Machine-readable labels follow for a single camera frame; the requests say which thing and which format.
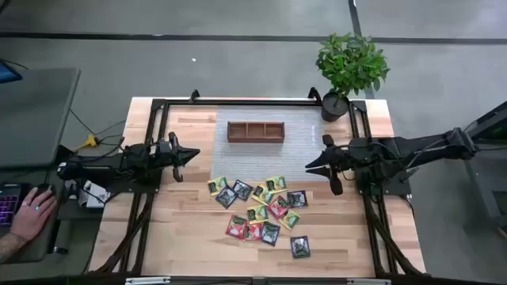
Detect yellow green tea bag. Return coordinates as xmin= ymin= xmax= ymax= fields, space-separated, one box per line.
xmin=246 ymin=203 xmax=270 ymax=225
xmin=278 ymin=208 xmax=301 ymax=231
xmin=252 ymin=183 xmax=275 ymax=206
xmin=265 ymin=175 xmax=288 ymax=194
xmin=207 ymin=176 xmax=230 ymax=197

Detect silver metal bracket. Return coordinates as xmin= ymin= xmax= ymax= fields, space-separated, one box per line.
xmin=124 ymin=276 xmax=171 ymax=285
xmin=346 ymin=278 xmax=393 ymax=285

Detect person's hand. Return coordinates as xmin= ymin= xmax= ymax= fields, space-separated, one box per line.
xmin=10 ymin=186 xmax=58 ymax=242

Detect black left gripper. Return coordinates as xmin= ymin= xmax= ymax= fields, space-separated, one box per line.
xmin=156 ymin=132 xmax=200 ymax=183

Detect dark blue tea bag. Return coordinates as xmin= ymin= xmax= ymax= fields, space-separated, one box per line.
xmin=290 ymin=235 xmax=312 ymax=260
xmin=231 ymin=179 xmax=254 ymax=202
xmin=260 ymin=221 xmax=282 ymax=247
xmin=286 ymin=189 xmax=309 ymax=209

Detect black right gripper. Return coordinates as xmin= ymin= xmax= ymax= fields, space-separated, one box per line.
xmin=305 ymin=133 xmax=357 ymax=196

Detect black floor cable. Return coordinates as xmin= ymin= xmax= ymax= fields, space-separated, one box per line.
xmin=69 ymin=107 xmax=128 ymax=158

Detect grey woven placemat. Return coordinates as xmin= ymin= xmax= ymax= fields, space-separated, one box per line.
xmin=210 ymin=105 xmax=326 ymax=183

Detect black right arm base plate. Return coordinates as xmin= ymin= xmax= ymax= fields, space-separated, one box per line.
xmin=356 ymin=165 xmax=413 ymax=196

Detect black metal table frame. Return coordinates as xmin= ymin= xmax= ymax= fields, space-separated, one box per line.
xmin=89 ymin=89 xmax=427 ymax=278

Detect person's forearm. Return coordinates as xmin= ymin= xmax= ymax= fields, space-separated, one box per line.
xmin=0 ymin=231 xmax=29 ymax=264

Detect red tea bag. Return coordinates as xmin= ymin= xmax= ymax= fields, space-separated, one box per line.
xmin=267 ymin=195 xmax=291 ymax=220
xmin=225 ymin=215 xmax=249 ymax=240
xmin=243 ymin=222 xmax=265 ymax=242

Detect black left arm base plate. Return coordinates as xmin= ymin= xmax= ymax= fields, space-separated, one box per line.
xmin=112 ymin=178 xmax=163 ymax=195

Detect white box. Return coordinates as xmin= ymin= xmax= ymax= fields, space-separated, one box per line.
xmin=77 ymin=180 xmax=112 ymax=210

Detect backlit keyboard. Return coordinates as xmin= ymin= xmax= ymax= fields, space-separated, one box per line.
xmin=0 ymin=182 xmax=23 ymax=227

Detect green potted plant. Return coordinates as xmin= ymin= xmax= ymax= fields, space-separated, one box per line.
xmin=315 ymin=32 xmax=391 ymax=123

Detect black metal stand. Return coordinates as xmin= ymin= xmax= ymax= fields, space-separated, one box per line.
xmin=461 ymin=101 xmax=507 ymax=233

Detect monitor screen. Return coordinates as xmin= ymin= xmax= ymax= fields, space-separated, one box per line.
xmin=0 ymin=59 xmax=23 ymax=85

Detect yellow cable plug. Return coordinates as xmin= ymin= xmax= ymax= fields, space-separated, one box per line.
xmin=73 ymin=133 xmax=100 ymax=152

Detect large dark grey desk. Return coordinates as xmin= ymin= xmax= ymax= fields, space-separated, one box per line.
xmin=0 ymin=66 xmax=82 ymax=169

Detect wooden three-compartment tray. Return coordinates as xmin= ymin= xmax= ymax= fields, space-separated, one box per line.
xmin=227 ymin=120 xmax=286 ymax=144

